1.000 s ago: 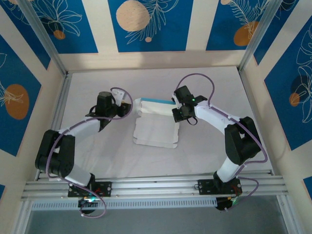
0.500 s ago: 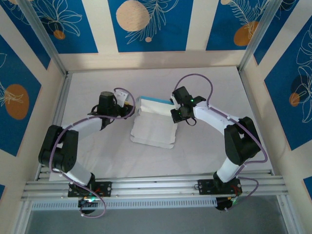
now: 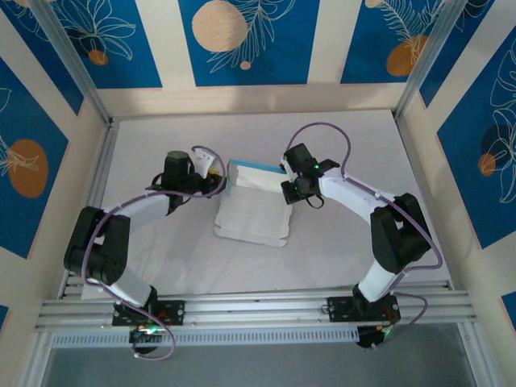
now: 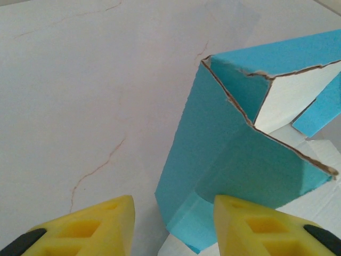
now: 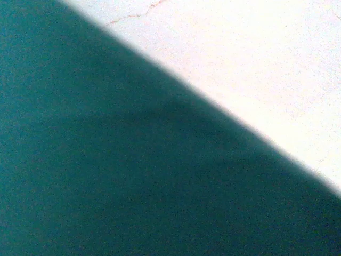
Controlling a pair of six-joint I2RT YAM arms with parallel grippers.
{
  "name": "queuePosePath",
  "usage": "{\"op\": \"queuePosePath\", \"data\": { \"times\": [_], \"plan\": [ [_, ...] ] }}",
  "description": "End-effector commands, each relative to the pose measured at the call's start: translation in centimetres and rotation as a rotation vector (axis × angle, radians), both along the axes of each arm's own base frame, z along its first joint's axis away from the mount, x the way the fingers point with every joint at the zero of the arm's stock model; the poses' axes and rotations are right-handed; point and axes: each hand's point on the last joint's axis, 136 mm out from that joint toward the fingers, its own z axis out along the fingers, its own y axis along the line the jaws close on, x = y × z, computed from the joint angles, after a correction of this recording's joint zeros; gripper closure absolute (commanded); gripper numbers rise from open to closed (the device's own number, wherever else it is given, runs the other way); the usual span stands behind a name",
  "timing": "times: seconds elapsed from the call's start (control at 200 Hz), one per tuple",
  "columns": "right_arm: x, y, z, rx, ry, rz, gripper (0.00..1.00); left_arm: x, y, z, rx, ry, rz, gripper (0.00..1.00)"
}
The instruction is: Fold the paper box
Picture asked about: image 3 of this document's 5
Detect aluminium side rail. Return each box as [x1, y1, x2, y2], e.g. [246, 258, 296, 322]
[58, 119, 121, 300]

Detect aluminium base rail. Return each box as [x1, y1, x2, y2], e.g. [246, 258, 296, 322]
[34, 281, 481, 334]

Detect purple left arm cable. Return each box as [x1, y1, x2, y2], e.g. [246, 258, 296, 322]
[81, 144, 227, 362]

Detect white and blue paper box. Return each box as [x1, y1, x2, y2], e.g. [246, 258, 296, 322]
[213, 157, 294, 248]

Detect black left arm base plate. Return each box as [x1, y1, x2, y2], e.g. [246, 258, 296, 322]
[111, 300, 186, 327]

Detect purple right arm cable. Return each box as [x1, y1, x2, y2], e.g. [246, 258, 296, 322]
[286, 122, 444, 352]

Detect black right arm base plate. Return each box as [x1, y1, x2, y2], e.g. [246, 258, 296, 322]
[327, 295, 400, 323]

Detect black arm base unit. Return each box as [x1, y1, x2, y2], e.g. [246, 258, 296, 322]
[356, 324, 400, 351]
[127, 325, 164, 356]

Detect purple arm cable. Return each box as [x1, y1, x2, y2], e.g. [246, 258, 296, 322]
[81, 144, 227, 362]
[286, 122, 444, 352]

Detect aluminium frame leg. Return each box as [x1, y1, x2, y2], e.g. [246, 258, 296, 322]
[22, 330, 56, 387]
[457, 322, 492, 387]

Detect aluminium frame post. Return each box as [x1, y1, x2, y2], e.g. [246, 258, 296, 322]
[27, 0, 114, 126]
[393, 0, 472, 122]

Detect grey slotted cable duct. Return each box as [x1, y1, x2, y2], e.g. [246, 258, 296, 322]
[50, 327, 360, 348]

